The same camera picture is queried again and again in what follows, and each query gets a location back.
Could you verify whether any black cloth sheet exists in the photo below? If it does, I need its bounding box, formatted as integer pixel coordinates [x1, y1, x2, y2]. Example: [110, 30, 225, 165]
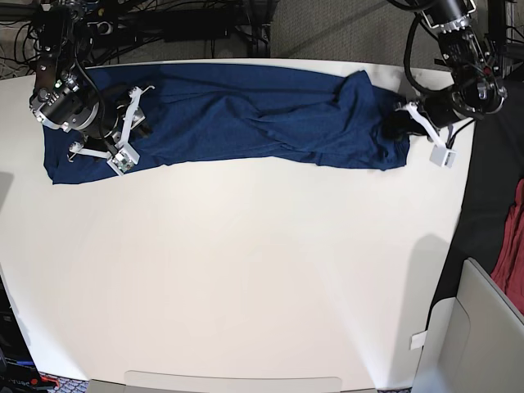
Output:
[431, 79, 523, 305]

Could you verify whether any black power supply box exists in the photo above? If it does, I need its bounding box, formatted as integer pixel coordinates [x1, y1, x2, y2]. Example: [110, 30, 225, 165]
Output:
[132, 8, 235, 42]

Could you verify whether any blue long-sleeve T-shirt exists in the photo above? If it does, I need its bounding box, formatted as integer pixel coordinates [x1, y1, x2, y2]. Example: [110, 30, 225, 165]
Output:
[43, 63, 411, 186]

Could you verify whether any grey plastic bin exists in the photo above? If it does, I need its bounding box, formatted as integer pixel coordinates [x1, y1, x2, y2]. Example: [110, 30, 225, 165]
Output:
[412, 259, 523, 392]

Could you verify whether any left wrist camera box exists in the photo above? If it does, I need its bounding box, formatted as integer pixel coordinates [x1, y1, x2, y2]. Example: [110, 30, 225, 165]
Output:
[430, 145, 457, 168]

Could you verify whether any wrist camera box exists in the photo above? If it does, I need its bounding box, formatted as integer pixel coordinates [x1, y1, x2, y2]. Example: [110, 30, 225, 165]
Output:
[430, 145, 457, 168]
[106, 145, 140, 176]

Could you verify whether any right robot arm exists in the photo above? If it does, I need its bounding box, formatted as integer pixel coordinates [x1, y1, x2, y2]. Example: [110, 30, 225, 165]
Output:
[29, 1, 149, 173]

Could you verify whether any grey tray at bottom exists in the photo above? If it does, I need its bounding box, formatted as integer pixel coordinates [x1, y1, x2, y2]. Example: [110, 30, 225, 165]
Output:
[88, 370, 377, 393]

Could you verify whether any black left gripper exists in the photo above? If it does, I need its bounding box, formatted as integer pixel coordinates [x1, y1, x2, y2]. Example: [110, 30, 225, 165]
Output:
[382, 99, 454, 147]

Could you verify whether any dark red cloth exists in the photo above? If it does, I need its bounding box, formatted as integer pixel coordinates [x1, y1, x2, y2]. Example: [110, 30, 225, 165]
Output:
[490, 204, 523, 314]

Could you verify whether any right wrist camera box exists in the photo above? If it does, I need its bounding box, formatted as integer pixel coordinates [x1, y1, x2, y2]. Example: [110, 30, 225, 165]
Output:
[106, 145, 140, 176]

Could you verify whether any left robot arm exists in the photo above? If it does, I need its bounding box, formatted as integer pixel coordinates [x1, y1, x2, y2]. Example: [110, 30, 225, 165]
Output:
[382, 1, 508, 148]

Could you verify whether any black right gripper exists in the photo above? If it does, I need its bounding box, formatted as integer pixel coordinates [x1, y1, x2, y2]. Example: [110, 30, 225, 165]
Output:
[67, 84, 155, 161]

